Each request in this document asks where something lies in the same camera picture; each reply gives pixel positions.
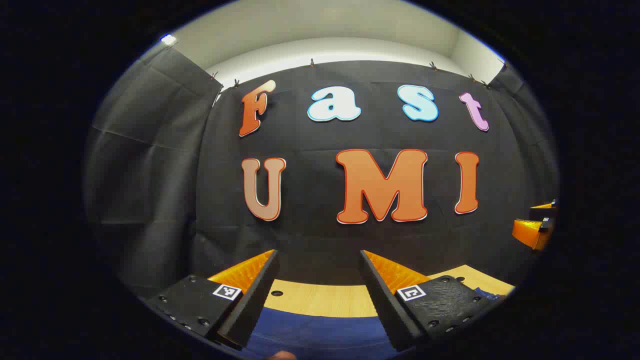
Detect blue denim jeans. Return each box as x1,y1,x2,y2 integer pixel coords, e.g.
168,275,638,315
244,287,502,360

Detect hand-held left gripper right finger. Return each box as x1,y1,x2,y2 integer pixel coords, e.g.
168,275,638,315
358,249,501,352

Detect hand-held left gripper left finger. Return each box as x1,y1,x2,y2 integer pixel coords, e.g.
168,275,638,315
145,249,281,351

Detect black backdrop cloth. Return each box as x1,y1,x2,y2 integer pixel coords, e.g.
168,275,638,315
85,47,558,301

